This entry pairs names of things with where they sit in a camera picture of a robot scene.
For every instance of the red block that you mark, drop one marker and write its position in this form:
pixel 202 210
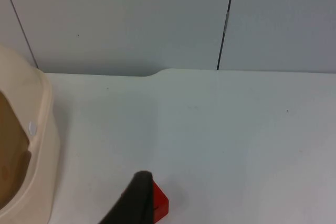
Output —
pixel 160 200

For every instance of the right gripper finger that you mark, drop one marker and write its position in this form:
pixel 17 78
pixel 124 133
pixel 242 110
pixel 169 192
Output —
pixel 139 197

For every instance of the cream box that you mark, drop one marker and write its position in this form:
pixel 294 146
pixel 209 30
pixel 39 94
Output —
pixel 44 155

